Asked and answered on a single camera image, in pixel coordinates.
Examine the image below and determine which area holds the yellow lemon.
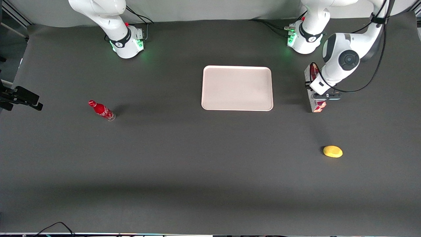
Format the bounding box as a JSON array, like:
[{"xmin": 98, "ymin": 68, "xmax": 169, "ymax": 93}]
[{"xmin": 323, "ymin": 145, "xmax": 343, "ymax": 158}]

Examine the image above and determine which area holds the thin black cable at table edge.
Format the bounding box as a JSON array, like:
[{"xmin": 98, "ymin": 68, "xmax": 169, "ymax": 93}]
[{"xmin": 34, "ymin": 222, "xmax": 77, "ymax": 237}]

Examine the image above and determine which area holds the red soda bottle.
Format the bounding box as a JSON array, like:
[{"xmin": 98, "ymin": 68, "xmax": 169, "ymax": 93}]
[{"xmin": 88, "ymin": 100, "xmax": 116, "ymax": 121}]

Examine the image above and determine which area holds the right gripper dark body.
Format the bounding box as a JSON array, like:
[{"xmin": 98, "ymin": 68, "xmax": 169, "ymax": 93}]
[{"xmin": 0, "ymin": 81, "xmax": 15, "ymax": 111}]

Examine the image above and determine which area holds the red tartan cookie box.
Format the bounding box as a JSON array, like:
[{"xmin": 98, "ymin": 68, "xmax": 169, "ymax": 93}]
[{"xmin": 304, "ymin": 63, "xmax": 327, "ymax": 113}]

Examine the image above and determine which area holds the black cable at left arm base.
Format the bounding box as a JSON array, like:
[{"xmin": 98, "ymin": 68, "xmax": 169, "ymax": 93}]
[{"xmin": 249, "ymin": 18, "xmax": 294, "ymax": 38}]

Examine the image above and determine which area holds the aluminium frame rail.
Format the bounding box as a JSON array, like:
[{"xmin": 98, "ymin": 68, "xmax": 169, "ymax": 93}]
[{"xmin": 0, "ymin": 0, "xmax": 34, "ymax": 31}]

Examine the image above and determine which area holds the black cable at arm base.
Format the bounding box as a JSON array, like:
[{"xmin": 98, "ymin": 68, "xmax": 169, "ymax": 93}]
[
  {"xmin": 249, "ymin": 18, "xmax": 294, "ymax": 38},
  {"xmin": 126, "ymin": 6, "xmax": 155, "ymax": 25}
]

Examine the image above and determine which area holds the black arm-mounted cable loop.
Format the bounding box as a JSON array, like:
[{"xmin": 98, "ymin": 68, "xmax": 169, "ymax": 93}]
[{"xmin": 310, "ymin": 0, "xmax": 392, "ymax": 93}]

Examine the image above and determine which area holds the black cable at right arm base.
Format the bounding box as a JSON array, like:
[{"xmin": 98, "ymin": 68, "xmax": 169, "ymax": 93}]
[{"xmin": 126, "ymin": 6, "xmax": 155, "ymax": 25}]

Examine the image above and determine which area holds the pale pink plastic tray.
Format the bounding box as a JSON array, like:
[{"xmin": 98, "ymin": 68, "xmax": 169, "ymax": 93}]
[{"xmin": 201, "ymin": 65, "xmax": 274, "ymax": 112}]

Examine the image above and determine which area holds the dark grey table cover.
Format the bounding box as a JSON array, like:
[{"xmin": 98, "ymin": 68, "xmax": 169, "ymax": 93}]
[{"xmin": 0, "ymin": 12, "xmax": 421, "ymax": 235}]

